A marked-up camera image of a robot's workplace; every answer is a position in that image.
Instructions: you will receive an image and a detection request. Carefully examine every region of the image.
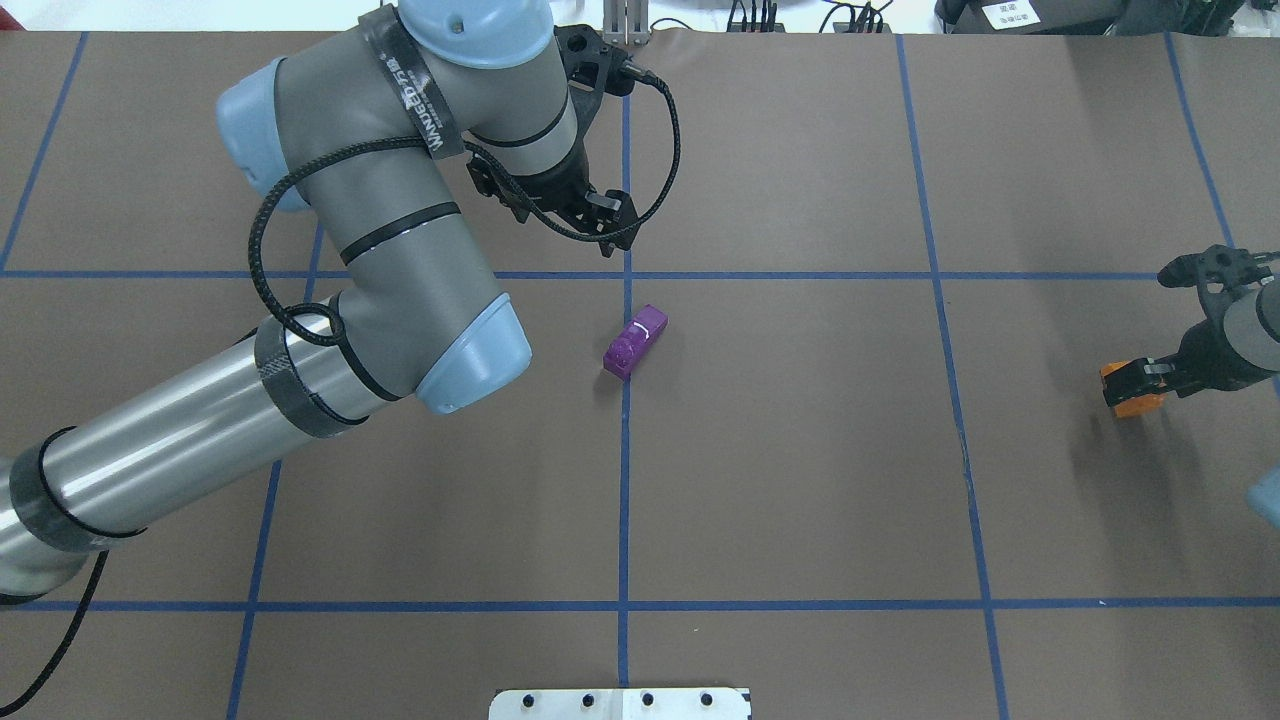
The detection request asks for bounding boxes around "orange trapezoid block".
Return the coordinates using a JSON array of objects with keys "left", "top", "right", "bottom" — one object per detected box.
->
[{"left": 1100, "top": 357, "right": 1167, "bottom": 419}]

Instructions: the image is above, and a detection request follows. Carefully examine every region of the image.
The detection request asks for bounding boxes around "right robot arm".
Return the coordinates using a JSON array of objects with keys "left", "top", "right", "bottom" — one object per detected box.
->
[{"left": 1071, "top": 282, "right": 1277, "bottom": 546}]

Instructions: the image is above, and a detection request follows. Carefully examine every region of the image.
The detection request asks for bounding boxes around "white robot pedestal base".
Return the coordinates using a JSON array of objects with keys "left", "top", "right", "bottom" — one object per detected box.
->
[{"left": 486, "top": 685, "right": 753, "bottom": 719}]

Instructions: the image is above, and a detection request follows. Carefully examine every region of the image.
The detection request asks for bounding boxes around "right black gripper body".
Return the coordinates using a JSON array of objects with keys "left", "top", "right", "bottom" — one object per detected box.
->
[{"left": 1165, "top": 320, "right": 1271, "bottom": 398}]

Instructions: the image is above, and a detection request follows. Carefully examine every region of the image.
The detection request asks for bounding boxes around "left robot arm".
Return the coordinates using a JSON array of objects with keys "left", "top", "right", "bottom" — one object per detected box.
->
[{"left": 1, "top": 1, "right": 663, "bottom": 607}]

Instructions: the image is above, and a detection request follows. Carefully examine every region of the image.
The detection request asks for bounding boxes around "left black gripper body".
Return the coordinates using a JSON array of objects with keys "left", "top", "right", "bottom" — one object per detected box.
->
[{"left": 465, "top": 140, "right": 600, "bottom": 236}]

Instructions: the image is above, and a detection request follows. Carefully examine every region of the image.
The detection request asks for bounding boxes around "purple trapezoid block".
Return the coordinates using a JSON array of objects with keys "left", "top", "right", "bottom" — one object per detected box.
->
[{"left": 602, "top": 304, "right": 669, "bottom": 380}]

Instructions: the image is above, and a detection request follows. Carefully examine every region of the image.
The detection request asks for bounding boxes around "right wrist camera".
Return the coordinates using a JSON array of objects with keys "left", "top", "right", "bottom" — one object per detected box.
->
[{"left": 1156, "top": 243, "right": 1279, "bottom": 322}]

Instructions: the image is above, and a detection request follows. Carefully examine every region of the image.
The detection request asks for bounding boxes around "aluminium frame post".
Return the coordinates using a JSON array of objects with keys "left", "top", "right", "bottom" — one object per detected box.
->
[{"left": 602, "top": 0, "right": 652, "bottom": 46}]

